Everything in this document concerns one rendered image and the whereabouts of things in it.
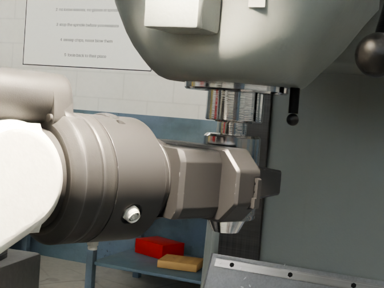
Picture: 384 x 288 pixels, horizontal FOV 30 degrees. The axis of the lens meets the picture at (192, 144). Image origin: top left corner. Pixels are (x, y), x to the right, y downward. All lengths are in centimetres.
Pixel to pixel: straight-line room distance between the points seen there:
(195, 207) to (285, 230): 47
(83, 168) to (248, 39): 15
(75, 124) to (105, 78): 512
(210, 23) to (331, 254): 54
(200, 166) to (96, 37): 515
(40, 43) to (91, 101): 68
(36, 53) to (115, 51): 74
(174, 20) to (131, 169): 10
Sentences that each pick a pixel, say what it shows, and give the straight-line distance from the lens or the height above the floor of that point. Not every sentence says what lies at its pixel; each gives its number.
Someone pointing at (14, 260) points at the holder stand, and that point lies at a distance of 78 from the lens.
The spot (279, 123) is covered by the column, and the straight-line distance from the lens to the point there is 97.
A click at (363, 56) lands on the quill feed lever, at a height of 133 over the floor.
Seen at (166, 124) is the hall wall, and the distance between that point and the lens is 529.
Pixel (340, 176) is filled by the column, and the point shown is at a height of 121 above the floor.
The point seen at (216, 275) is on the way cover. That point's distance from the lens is 100.
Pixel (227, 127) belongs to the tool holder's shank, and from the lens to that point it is 58.
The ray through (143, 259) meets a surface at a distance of 491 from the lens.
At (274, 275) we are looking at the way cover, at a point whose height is 107.
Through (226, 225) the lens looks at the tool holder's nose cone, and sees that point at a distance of 58.
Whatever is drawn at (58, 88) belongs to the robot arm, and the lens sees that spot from 47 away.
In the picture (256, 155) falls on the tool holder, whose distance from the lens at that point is 58.
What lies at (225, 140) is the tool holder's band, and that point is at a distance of 57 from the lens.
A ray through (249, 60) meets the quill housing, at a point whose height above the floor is 132.
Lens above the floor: 129
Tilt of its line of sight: 3 degrees down
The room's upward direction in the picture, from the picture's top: 4 degrees clockwise
